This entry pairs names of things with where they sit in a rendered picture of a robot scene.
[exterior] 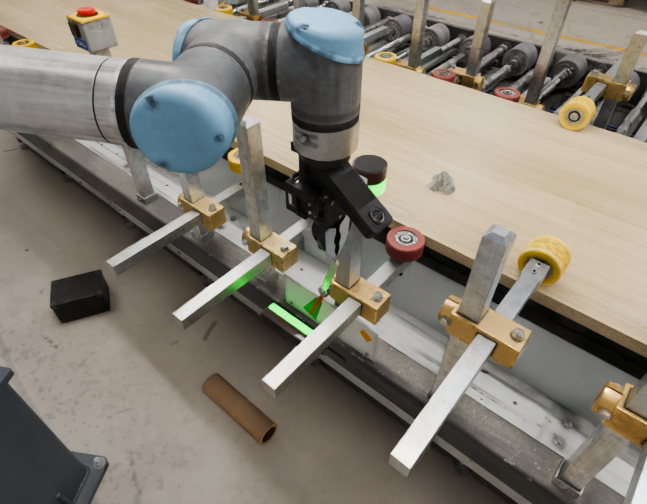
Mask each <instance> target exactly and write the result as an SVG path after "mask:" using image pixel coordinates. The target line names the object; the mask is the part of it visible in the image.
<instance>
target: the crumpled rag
mask: <svg viewBox="0 0 647 504"><path fill-rule="evenodd" d="M432 179H433V180H432V182H430V183H428V184H427V185H426V188H427V189H428V188H429V189H430V190H431V191H433V192H439V191H443V192H444V193H445V194H447V195H448V194H450V193H452V192H454V191H455V190H456V185H454V184H453V180H454V179H453V178H452V177H451V176H450V175H449V174H448V173H447V172H446V171H445V170H443V171H442V172H441V173H440V174H435V175H434V176H433V177H432Z"/></svg>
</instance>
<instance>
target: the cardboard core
mask: <svg viewBox="0 0 647 504"><path fill-rule="evenodd" d="M202 391H203V392H204V393H205V394H207V395H208V396H209V397H210V398H211V399H212V400H213V401H214V402H215V403H216V404H217V405H219V406H220V407H221V408H222V409H223V410H224V411H225V412H226V413H227V414H228V415H229V416H230V417H232V418H233V419H234V420H235V421H236V422H237V423H238V424H239V425H240V426H241V427H242V428H244V429H245V430H246V431H247V432H248V433H249V434H250V435H251V436H252V437H253V438H254V439H256V440H257V441H258V442H259V443H260V444H261V445H263V444H265V443H267V442H268V441H269V440H270V439H271V438H272V436H273V435H274V433H275V432H276V429H277V424H276V423H274V422H273V421H272V420H271V419H270V418H269V417H268V416H266V415H265V414H264V413H263V412H262V411H261V410H259V409H258V408H257V407H256V406H255V405H254V404H253V403H251V402H250V401H249V400H248V399H247V398H246V397H245V396H243V395H242V394H241V393H240V392H239V391H238V390H236V389H235V388H234V387H233V386H232V385H231V384H230V383H228V382H227V381H226V380H225V379H224V378H223V377H221V376H220V375H219V374H218V373H215V374H212V375H211V376H210V377H208V378H207V380H206V381H205V382H204V384H203V386H202Z"/></svg>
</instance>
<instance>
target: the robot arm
mask: <svg viewBox="0 0 647 504"><path fill-rule="evenodd" d="M364 59H365V52H364V31H363V27H362V25H361V23H360V22H359V21H358V20H357V19H356V18H355V17H353V16H352V15H350V14H348V13H346V12H343V11H340V10H336V9H332V8H325V7H316V8H310V7H303V8H298V9H295V10H293V11H291V12H290V13H289V14H288V15H287V17H286V19H285V22H269V21H242V20H216V19H213V18H209V17H203V18H199V19H191V20H187V21H185V22H184V23H183V24H181V26H180V27H179V28H178V30H177V35H176V37H175V38H174V42H173V48H172V62H170V61H161V60H153V59H145V58H136V57H128V58H124V59H123V58H114V57H106V56H97V55H89V54H80V53H71V52H63V51H54V50H46V49H37V48H28V47H20V46H11V45H3V44H0V130H5V131H13V132H22V133H30V134H38V135H46V136H54V137H62V138H70V139H79V140H87V141H95V142H103V143H111V144H119V145H125V146H127V147H129V148H134V149H140V151H141V152H142V153H143V154H144V155H145V156H146V157H147V158H148V159H149V160H151V161H152V162H153V163H155V164H156V165H159V166H161V167H163V168H165V169H167V170H170V171H173V172H178V173H196V172H200V171H203V170H206V169H208V168H210V167H212V166H213V165H215V164H216V163H217V162H218V161H219V160H220V159H221V158H222V156H223V155H224V153H225V152H226V151H227V150H228V149H229V148H230V146H231V145H232V143H233V142H234V140H235V137H236V134H237V130H238V127H239V125H240V123H241V121H242V119H243V117H244V115H245V113H246V111H247V109H248V108H249V106H250V104H251V102H252V100H263V101H281V102H291V116H292V128H293V141H291V142H290V143H291V151H293V152H296V153H298V159H299V170H298V171H297V172H295V173H293V174H292V177H291V178H289V179H288V180H286V181H285V195H286V209H288V210H290V211H292V212H294V213H295V214H296V215H297V216H299V217H301V218H303V219H305V220H306V219H307V218H311V219H312V220H313V221H312V228H311V229H309V228H304V229H303V230H302V234H303V236H304V238H305V239H306V240H307V241H309V242H310V243H311V244H312V245H313V246H315V247H316V248H317V249H318V250H319V251H320V254H321V255H322V257H323V258H324V259H326V260H328V261H330V262H331V261H332V259H334V258H336V257H337V256H338V255H339V253H340V251H341V249H342V247H343V245H344V243H345V241H346V238H347V235H348V232H349V231H350V228H351V225H352V222H353V223H354V224H355V226H356V227H357V228H358V229H359V231H360V232H361V233H362V234H363V236H364V237H365V238H366V239H371V238H373V237H375V236H376V235H377V234H379V233H380V232H381V231H382V230H384V229H385V228H386V227H387V226H389V225H390V224H391V222H392V220H393V217H392V216H391V214H390V213H389V212H388V211H387V209H386V208H385V207H384V205H383V204H382V203H381V202H380V200H379V199H378V198H377V197H376V195H375V194H374V193H373V192H372V190H371V189H370V188H369V187H368V185H367V184H366V183H365V182H364V180H363V179H362V178H361V177H360V175H359V174H358V173H357V172H356V170H355V169H354V168H353V167H352V165H351V164H350V163H349V162H348V161H349V160H350V158H351V154H353V153H354V152H355V151H356V150H357V148H358V144H359V129H360V102H361V85H362V69H363V61H364ZM298 176H299V177H298ZM296 177H298V178H296ZM295 178H296V179H295ZM293 179H295V180H293ZM288 191H289V192H291V197H292V204H290V203H289V195H288Z"/></svg>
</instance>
